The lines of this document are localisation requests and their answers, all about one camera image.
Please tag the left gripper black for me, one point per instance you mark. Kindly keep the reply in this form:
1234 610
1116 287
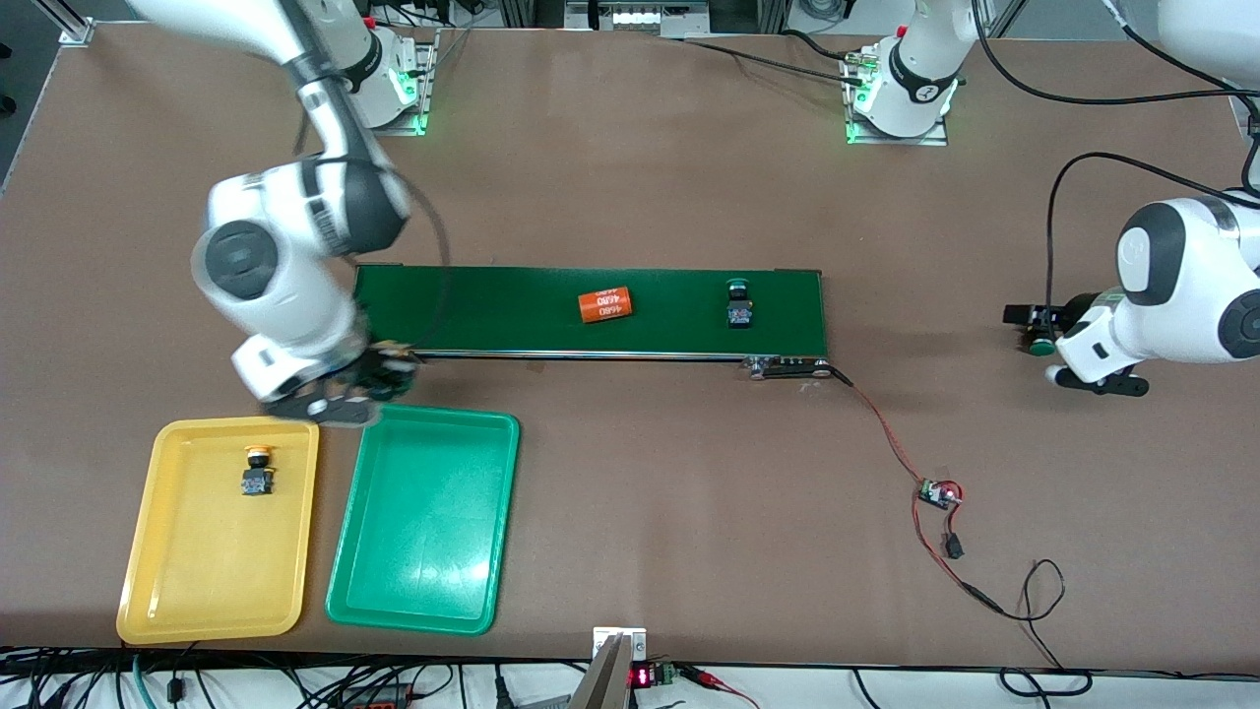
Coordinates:
1073 308

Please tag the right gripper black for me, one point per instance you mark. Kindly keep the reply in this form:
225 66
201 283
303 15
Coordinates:
375 367

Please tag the yellow push button red indicator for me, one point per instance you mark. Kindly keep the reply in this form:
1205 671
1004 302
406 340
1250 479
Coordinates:
258 483

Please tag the orange cylinder 4680 print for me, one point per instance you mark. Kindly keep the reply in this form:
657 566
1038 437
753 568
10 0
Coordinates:
605 305

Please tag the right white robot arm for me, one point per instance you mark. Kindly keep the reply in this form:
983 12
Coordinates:
295 305

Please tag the green plastic tray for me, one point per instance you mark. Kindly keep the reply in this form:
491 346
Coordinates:
423 522

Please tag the small green circuit board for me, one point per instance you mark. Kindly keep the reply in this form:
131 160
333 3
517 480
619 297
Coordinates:
938 493

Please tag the green conveyor belt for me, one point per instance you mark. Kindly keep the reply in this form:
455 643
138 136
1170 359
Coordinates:
591 335

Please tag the small black inline connector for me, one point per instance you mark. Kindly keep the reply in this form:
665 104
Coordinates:
953 547

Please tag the yellow plastic tray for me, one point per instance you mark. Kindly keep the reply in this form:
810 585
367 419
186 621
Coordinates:
217 551

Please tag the red digit display module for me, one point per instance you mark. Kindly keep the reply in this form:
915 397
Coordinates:
642 676

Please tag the red clip lead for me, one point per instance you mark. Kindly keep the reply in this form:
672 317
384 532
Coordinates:
704 676

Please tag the grey lit control box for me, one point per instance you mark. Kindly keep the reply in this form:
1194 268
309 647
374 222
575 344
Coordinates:
640 18

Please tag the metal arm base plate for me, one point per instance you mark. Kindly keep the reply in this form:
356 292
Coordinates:
935 141
430 89

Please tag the aluminium frame profile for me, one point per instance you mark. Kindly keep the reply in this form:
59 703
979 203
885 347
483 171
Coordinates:
1009 15
69 25

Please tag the metal mount bracket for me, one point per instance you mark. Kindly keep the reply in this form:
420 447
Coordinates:
602 689

